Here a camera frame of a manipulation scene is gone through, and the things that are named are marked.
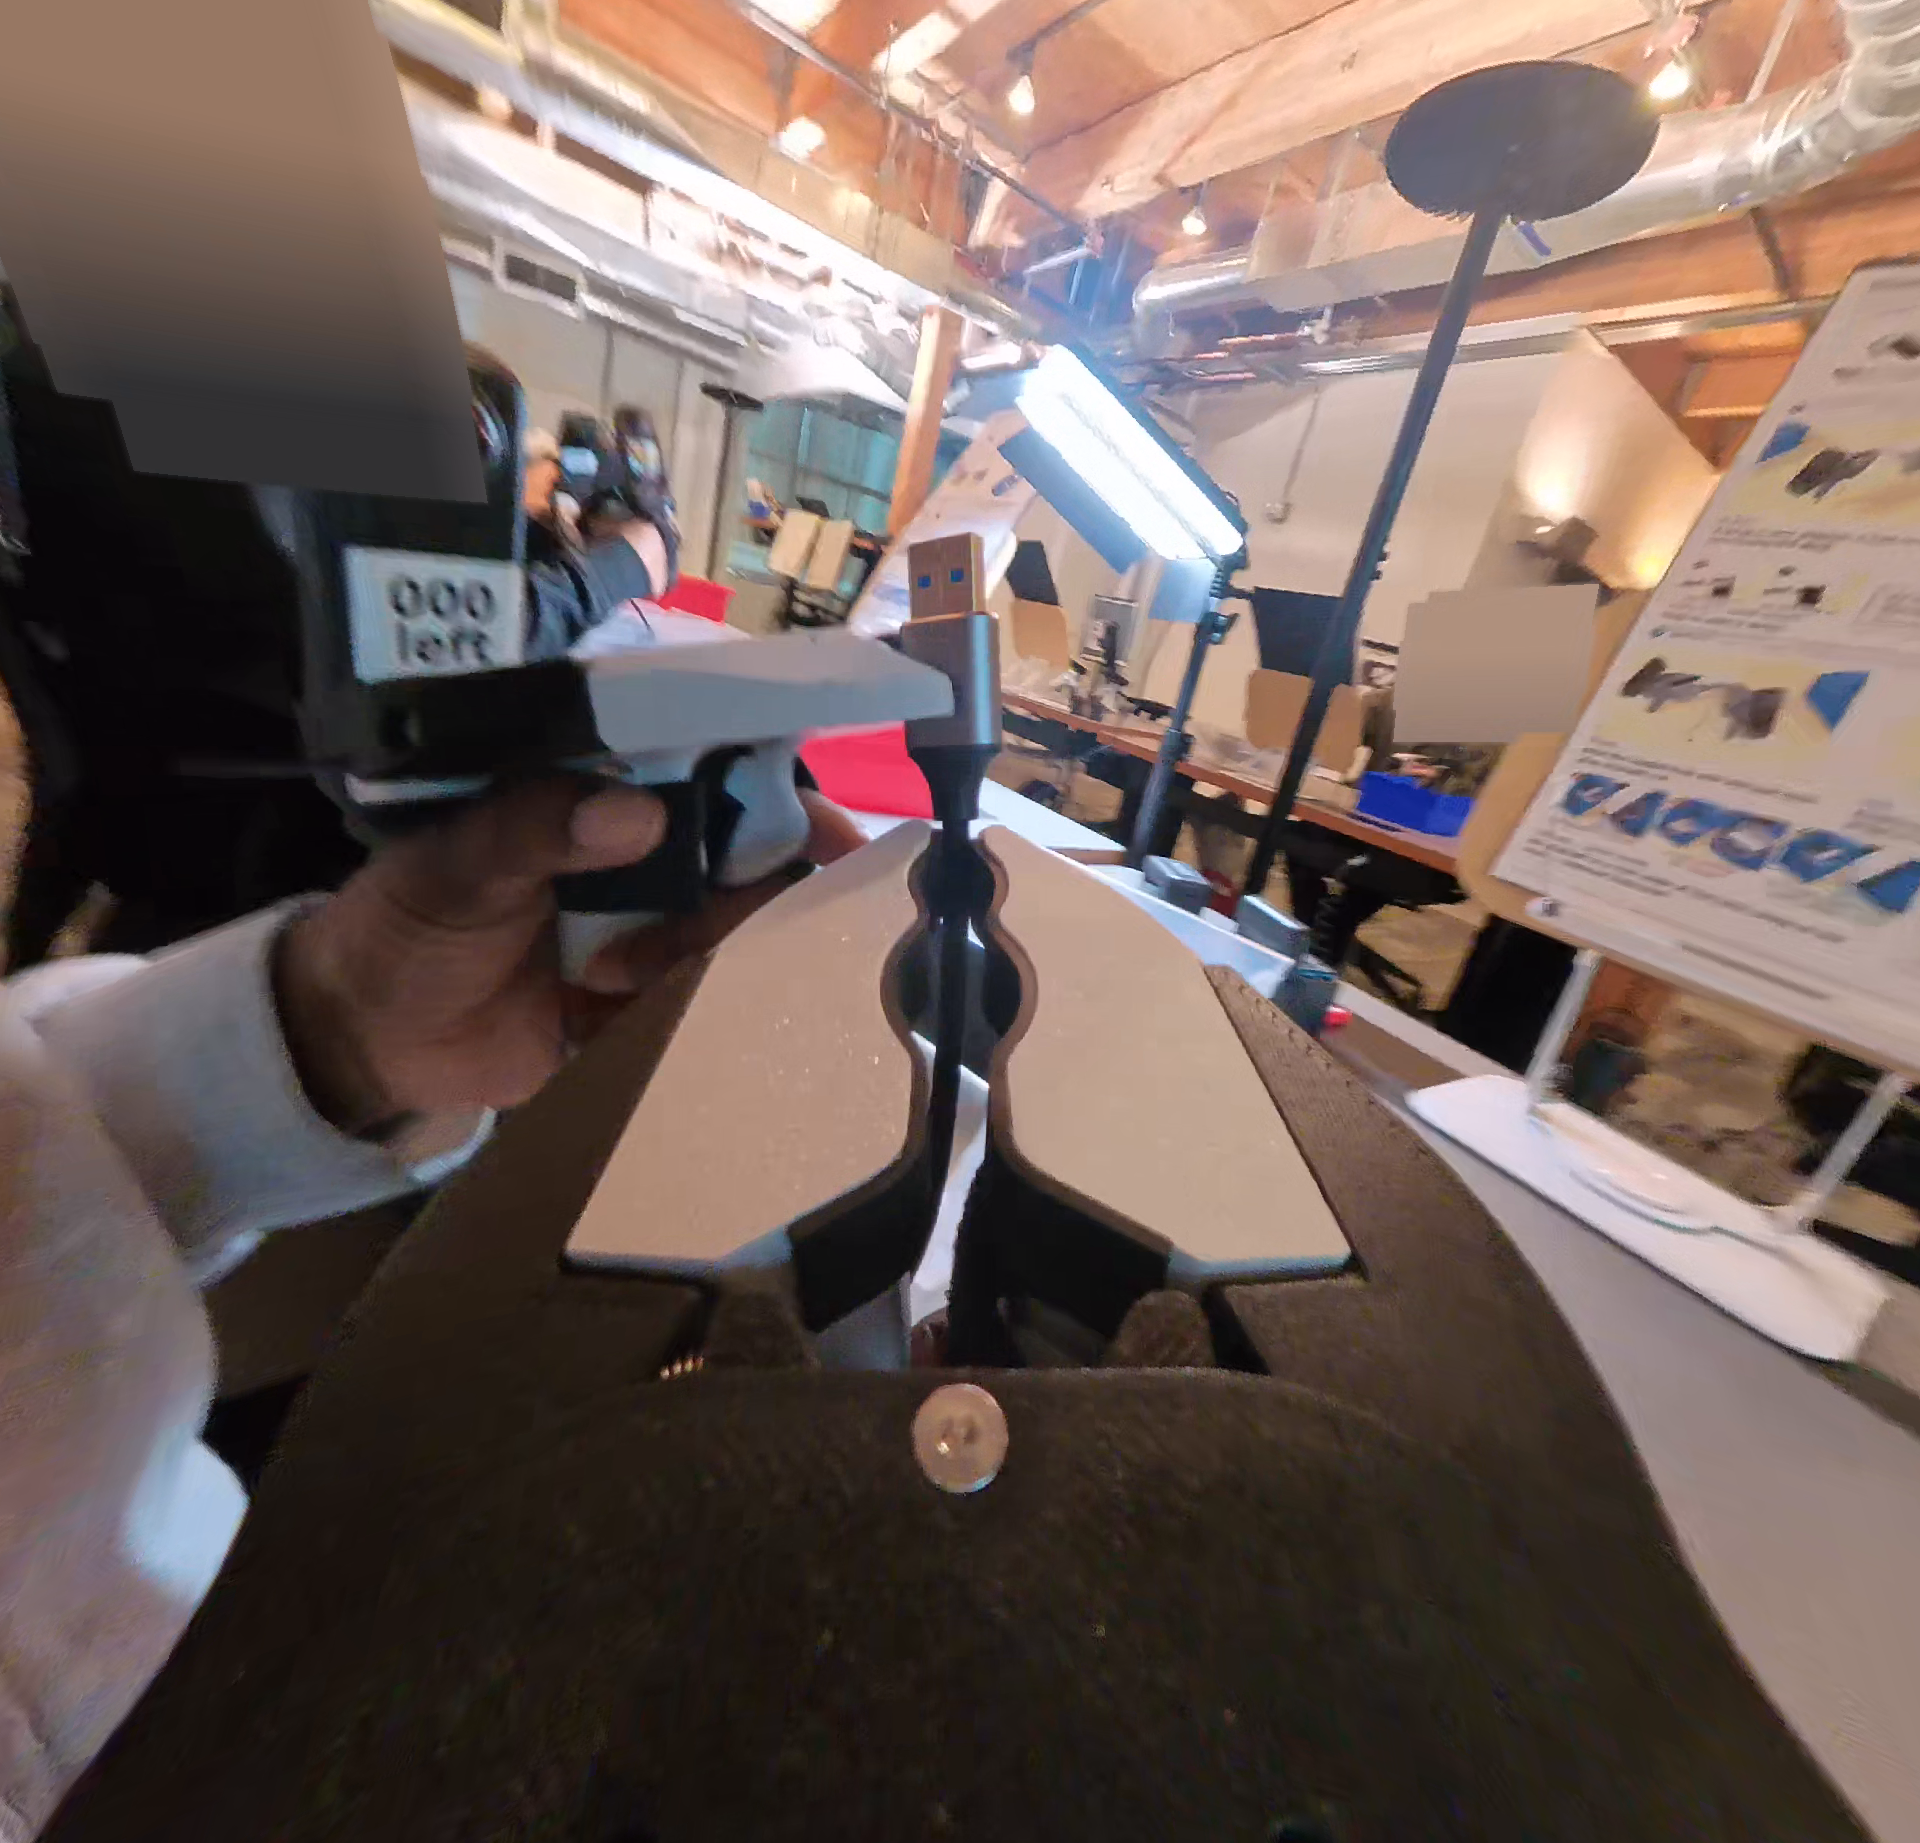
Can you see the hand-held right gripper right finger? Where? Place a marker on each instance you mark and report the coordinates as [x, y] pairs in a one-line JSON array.
[[1140, 1091]]

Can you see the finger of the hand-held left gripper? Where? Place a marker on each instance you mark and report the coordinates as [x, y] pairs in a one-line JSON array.
[[750, 688]]

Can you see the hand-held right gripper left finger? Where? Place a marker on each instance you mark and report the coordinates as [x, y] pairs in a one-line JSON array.
[[750, 1091]]

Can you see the person's left hand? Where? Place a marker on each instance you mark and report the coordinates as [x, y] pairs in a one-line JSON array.
[[437, 972]]

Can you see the red plastic bin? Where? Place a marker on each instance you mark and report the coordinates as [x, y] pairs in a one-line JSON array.
[[854, 777]]

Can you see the small grey box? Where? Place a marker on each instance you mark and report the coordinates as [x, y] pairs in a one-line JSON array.
[[1275, 926], [1177, 882]]

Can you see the long wooden workbench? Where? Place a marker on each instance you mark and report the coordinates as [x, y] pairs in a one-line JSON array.
[[1140, 742]]

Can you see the black light stand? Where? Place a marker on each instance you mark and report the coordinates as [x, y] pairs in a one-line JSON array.
[[1186, 718]]

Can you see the blue plastic bin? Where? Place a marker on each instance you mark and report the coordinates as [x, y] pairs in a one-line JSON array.
[[1417, 806]]

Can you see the cardboard box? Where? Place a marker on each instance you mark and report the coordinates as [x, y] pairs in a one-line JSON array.
[[1304, 718]]

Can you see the led light panel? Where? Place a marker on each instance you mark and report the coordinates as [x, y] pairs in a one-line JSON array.
[[1127, 457]]

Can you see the instruction poster board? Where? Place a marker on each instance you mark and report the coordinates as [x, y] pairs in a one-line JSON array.
[[1725, 674]]

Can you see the black disc pole stand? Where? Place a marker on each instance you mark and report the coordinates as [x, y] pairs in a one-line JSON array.
[[1516, 139]]

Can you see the silver ventilation duct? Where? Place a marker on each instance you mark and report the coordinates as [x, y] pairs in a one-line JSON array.
[[1725, 161]]

